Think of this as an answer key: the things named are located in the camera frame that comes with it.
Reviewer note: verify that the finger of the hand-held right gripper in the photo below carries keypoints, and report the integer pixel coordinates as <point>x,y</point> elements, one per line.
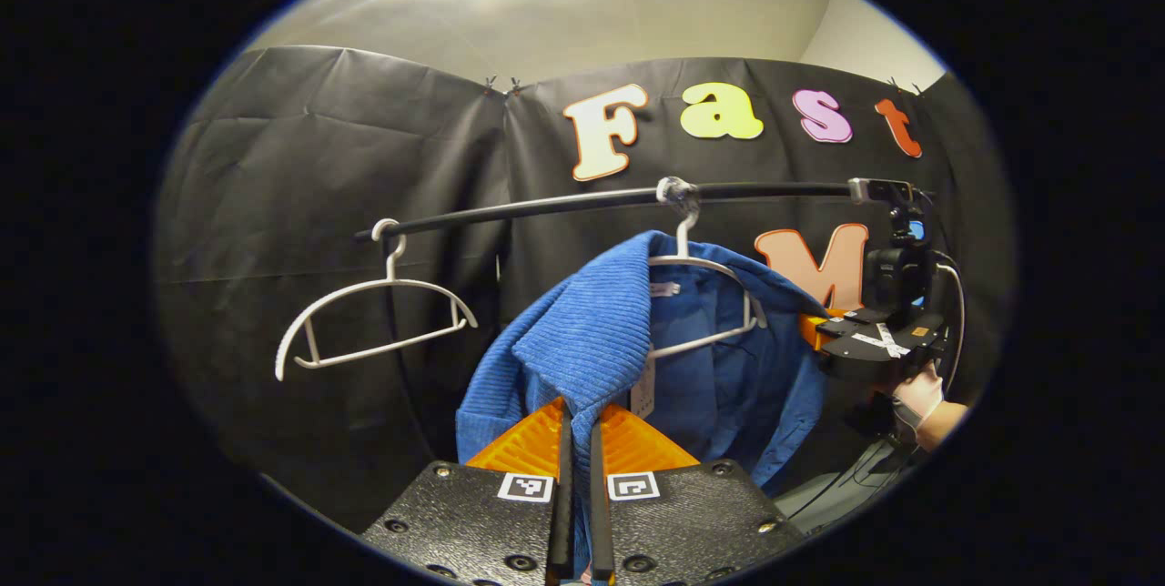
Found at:
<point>833,324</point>

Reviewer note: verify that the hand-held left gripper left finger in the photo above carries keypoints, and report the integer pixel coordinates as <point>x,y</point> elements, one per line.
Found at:
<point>473,522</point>

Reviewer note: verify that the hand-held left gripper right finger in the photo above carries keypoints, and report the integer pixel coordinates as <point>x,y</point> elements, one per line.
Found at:
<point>692,522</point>

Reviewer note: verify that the white hanger with taped hook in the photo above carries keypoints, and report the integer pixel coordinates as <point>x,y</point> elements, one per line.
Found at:
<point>692,260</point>

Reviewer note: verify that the white plastic hanger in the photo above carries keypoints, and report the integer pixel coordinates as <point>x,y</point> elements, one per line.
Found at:
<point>392,267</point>

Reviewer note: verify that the black clothes rack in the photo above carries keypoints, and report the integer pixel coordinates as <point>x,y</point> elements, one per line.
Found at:
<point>546,205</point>

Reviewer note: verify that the clear tape wad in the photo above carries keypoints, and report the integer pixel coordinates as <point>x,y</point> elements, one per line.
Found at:
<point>678,197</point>

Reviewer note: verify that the black backdrop cloth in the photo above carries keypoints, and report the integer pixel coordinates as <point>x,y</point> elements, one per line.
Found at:
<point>319,167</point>

